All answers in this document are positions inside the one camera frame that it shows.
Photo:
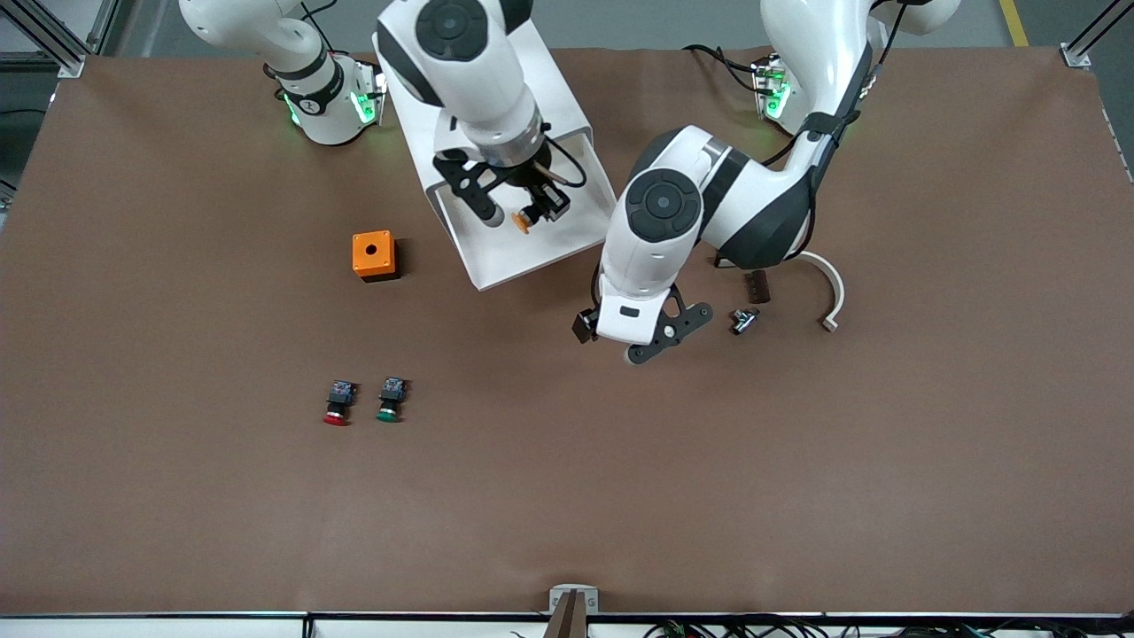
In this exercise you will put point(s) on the aluminium frame corner post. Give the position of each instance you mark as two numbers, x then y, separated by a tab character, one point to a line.
1075	55
69	64

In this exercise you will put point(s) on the white table edge rail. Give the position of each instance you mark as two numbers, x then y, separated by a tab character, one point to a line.
177	626

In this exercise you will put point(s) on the white semicircular pipe clamp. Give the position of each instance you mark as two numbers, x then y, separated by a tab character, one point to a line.
837	288

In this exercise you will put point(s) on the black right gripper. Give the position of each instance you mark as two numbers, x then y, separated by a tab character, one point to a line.
533	180

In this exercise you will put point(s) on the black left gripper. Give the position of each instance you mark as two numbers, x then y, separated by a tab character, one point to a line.
584	327

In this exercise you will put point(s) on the silver metal tee fitting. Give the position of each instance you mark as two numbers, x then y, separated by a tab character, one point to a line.
744	321

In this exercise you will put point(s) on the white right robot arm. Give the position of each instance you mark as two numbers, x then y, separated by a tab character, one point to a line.
469	53

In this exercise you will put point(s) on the white drawer cabinet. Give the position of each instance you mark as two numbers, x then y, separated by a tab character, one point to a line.
563	89

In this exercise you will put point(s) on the green push button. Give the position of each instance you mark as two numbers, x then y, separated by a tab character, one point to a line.
389	411

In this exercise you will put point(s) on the orange button enclosure box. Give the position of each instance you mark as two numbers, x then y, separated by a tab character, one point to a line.
372	252

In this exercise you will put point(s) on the red push button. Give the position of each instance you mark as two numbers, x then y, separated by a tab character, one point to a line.
337	415

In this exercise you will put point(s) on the yellow push button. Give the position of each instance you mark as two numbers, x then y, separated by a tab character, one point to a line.
522	221

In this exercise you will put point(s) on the grey metal table bracket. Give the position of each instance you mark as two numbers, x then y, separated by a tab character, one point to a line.
592	602

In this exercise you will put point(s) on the aluminium profile post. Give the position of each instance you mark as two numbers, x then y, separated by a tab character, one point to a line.
567	625

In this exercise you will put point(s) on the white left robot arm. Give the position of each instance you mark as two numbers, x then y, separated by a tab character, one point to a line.
660	208

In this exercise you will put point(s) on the brown cylindrical part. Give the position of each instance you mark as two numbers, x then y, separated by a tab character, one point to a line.
758	287

